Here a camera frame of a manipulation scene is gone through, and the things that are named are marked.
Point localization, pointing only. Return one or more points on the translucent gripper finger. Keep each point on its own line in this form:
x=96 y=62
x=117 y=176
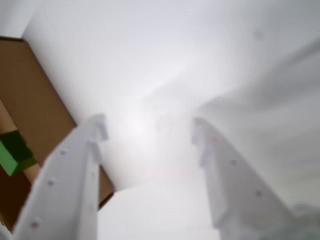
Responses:
x=232 y=190

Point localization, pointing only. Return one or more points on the green cube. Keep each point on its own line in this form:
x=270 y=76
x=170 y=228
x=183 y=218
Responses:
x=11 y=160

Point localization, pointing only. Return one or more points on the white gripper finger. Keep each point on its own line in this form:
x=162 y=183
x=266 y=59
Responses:
x=67 y=190

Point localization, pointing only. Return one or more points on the brown cardboard box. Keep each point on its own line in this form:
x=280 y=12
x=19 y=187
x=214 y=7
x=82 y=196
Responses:
x=32 y=100

